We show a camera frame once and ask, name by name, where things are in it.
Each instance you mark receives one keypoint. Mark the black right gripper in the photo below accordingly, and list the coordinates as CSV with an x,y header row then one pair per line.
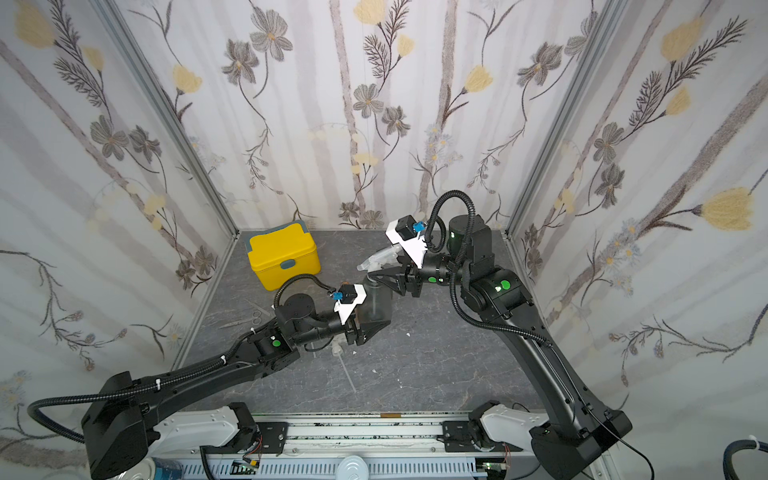
x,y
408,281

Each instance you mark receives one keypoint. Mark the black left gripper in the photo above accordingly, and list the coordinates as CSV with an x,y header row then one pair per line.
x,y
363,333

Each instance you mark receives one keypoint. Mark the clear spray nozzle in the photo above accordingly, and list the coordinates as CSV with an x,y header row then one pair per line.
x,y
337,349
385,258

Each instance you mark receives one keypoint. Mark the grey translucent spray bottle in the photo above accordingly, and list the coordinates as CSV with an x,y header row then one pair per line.
x,y
377,307

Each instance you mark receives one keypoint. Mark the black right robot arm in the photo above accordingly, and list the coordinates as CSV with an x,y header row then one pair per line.
x,y
577,428

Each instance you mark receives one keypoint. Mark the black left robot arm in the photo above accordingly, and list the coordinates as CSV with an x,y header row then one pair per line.
x,y
123,422

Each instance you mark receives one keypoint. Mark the yellow plastic storage box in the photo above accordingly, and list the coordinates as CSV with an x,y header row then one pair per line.
x,y
282,253

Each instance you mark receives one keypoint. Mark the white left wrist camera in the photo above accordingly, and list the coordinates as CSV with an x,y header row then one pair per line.
x,y
346,298

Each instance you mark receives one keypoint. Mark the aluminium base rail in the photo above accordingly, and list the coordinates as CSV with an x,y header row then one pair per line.
x,y
328,445

